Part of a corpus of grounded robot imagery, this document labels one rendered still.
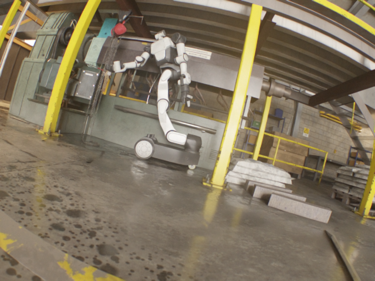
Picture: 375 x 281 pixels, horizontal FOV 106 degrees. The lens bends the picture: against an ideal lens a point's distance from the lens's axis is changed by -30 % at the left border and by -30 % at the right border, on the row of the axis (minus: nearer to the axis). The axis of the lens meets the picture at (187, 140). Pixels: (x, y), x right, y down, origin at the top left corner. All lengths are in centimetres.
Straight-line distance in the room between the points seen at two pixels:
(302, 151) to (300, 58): 330
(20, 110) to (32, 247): 279
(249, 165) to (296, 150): 395
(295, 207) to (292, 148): 444
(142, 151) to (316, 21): 223
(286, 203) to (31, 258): 137
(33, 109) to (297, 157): 594
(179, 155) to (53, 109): 134
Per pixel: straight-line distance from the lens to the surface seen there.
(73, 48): 221
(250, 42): 184
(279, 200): 144
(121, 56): 300
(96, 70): 254
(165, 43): 229
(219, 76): 267
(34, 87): 304
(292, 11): 228
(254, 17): 199
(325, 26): 241
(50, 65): 272
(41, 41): 339
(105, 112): 286
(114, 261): 49
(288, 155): 583
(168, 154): 199
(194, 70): 268
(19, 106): 322
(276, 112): 748
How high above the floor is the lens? 31
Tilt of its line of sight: 1 degrees down
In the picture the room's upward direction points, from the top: 15 degrees clockwise
